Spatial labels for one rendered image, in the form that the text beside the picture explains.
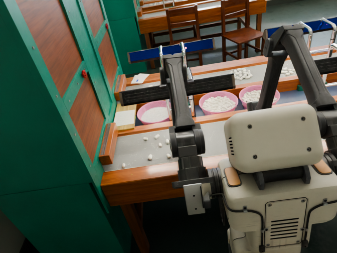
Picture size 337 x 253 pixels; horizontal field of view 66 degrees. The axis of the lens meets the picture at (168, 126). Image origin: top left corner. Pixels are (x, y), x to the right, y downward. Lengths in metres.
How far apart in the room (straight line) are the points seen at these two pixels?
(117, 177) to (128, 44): 2.94
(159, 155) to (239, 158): 0.92
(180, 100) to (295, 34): 0.46
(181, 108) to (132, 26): 3.26
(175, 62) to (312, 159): 0.56
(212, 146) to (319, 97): 0.77
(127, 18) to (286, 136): 3.54
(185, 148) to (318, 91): 0.45
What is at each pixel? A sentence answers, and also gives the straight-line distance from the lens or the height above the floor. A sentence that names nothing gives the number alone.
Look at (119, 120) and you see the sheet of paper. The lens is 1.82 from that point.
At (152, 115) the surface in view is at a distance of 1.85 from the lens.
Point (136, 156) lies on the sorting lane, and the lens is 1.55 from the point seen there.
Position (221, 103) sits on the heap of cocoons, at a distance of 1.89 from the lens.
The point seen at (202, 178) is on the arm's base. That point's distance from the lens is 0.73.
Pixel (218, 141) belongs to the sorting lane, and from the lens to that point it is 1.56.
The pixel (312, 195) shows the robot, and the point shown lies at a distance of 0.73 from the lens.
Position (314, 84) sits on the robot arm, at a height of 1.32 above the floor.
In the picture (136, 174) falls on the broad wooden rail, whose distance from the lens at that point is 1.42.
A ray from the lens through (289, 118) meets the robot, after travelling 0.68.
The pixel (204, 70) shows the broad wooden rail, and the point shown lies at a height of 0.77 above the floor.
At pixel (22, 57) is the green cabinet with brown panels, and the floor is 1.50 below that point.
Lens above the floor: 1.77
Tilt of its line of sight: 37 degrees down
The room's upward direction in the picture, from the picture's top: 11 degrees counter-clockwise
